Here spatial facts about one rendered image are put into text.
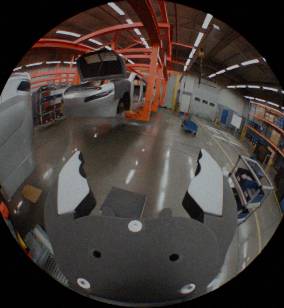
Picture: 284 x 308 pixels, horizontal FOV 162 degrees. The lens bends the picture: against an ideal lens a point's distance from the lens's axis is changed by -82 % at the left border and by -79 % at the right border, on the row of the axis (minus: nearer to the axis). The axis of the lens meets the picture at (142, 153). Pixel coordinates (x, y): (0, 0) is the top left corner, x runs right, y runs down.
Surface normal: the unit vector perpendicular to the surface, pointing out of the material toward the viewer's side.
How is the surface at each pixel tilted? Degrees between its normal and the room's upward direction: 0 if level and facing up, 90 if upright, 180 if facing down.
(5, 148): 90
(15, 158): 90
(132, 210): 0
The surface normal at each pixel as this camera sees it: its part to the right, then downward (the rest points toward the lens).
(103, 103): 0.44, 0.51
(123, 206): 0.12, -0.84
